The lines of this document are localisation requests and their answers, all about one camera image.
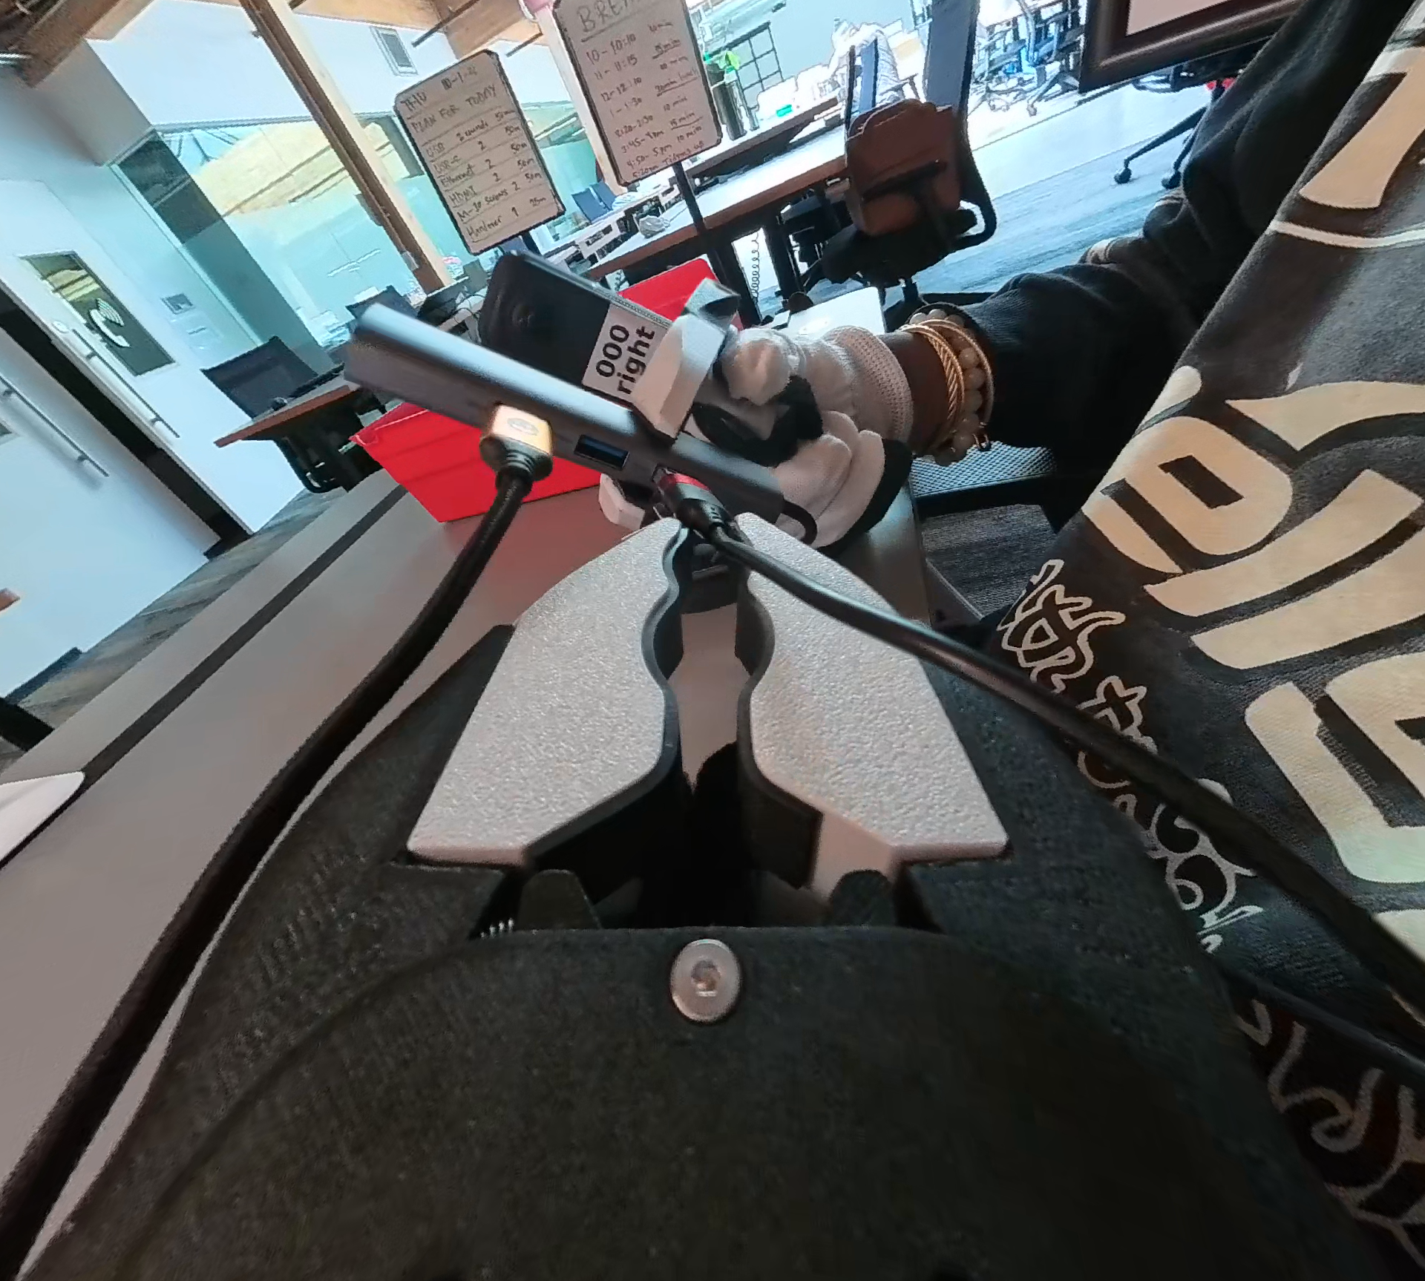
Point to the grey usb hub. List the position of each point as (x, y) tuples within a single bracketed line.
[(445, 362)]

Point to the black office chair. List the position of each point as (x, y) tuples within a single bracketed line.
[(261, 374), (901, 168)]

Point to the handwritten whiteboard on stand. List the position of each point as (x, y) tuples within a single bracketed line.
[(634, 67), (478, 156)]

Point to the wooden office desk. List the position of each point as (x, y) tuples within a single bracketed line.
[(767, 184), (289, 418)]

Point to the silver closed laptop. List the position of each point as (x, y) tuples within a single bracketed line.
[(834, 312)]

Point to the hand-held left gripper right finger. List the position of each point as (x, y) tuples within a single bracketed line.
[(868, 735)]

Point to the gold dark wall picture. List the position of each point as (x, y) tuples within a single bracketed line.
[(95, 312)]

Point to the red plastic bin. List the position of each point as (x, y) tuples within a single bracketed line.
[(423, 463)]

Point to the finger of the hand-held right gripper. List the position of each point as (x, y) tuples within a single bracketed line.
[(690, 368), (714, 301)]

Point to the person's black printed shirt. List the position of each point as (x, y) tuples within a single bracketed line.
[(1279, 579)]

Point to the person's right forearm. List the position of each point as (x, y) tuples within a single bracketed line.
[(1113, 334)]

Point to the black mesh chair armrest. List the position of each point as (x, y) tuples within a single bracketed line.
[(979, 476)]

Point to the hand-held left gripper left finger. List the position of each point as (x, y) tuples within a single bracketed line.
[(544, 724)]

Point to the person's right hand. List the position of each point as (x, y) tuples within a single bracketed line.
[(856, 378)]

